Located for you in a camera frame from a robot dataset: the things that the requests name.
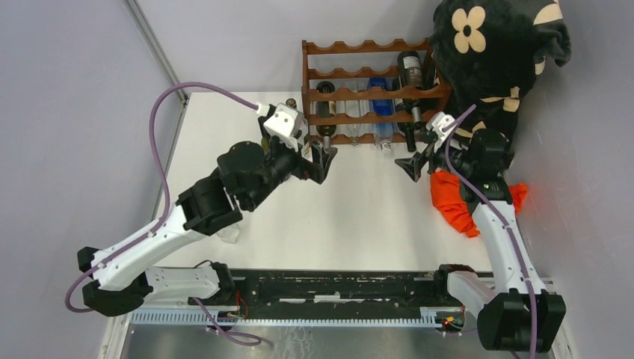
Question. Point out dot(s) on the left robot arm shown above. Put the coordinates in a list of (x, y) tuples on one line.
[(125, 276)]

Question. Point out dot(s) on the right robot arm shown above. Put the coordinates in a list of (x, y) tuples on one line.
[(518, 314)]

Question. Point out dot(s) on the green wine bottle front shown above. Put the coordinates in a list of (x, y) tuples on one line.
[(326, 109)]

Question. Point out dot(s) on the black floral blanket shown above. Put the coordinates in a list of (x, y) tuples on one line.
[(491, 53)]

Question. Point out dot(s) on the small clear glass bottle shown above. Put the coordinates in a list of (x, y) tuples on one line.
[(353, 109)]

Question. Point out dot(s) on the clear empty lying bottle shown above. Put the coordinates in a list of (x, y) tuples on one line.
[(229, 234)]

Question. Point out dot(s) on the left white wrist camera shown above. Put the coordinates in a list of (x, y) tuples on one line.
[(285, 122)]

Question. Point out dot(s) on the black mounting rail base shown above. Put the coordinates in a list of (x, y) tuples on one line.
[(334, 297)]

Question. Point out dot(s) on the orange cloth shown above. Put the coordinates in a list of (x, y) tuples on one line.
[(446, 197)]

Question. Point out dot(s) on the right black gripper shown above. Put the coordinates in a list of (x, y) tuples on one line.
[(413, 165)]

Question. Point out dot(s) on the brown wooden wine rack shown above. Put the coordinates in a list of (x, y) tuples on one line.
[(309, 95)]

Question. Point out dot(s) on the blue square bottle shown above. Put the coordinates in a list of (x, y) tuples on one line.
[(384, 131)]

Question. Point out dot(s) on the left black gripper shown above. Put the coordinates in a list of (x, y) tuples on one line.
[(318, 168)]

